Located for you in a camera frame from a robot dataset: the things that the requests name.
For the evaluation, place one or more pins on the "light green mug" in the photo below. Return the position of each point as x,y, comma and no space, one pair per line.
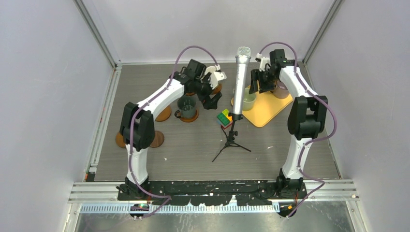
248,100

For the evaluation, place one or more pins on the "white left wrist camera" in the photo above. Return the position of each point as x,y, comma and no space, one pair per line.
219,76

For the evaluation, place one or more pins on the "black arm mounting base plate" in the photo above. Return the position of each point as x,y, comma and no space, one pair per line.
210,193

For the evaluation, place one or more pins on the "aluminium front rail frame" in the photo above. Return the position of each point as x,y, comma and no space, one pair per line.
101,197

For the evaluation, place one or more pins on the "black microphone tripod stand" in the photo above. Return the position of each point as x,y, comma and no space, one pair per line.
230,137

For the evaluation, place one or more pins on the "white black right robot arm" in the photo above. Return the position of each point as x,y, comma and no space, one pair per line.
305,122

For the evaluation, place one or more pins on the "silver microphone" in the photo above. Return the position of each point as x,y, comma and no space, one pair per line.
242,59

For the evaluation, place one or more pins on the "cream yellow mug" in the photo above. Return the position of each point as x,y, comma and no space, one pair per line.
210,70

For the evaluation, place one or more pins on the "colourful toy brick block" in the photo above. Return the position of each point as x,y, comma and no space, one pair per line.
224,119

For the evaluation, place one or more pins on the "dark green mug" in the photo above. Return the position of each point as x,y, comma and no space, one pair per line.
186,107

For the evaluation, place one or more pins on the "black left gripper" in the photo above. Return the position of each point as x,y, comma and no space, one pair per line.
210,104

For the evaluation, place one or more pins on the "yellow tray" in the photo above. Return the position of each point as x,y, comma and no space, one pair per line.
264,107

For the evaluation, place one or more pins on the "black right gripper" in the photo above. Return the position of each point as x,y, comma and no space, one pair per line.
256,75

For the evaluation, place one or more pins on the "mauve purple mug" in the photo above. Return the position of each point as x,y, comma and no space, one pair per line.
280,91

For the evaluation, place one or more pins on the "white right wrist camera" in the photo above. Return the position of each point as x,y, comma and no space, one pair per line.
264,62

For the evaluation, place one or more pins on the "dark walnut wooden coaster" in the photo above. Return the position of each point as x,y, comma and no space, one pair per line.
158,139

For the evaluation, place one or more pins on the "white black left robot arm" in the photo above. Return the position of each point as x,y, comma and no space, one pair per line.
137,124

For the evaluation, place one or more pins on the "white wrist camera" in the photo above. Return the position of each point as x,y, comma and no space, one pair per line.
219,76
264,62

